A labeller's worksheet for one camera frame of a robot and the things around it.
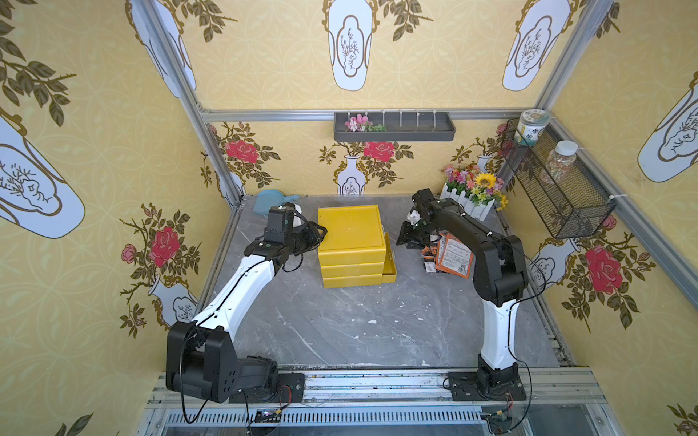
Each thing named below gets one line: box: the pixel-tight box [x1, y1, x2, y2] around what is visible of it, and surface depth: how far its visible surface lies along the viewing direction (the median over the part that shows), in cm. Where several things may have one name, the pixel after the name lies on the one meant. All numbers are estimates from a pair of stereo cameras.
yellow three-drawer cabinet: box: [317, 204, 398, 289], surface depth 85 cm
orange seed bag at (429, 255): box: [421, 245, 438, 273], surface depth 100 cm
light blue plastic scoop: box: [252, 188, 300, 216], surface depth 123 cm
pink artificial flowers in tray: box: [344, 113, 387, 133], surface depth 89 cm
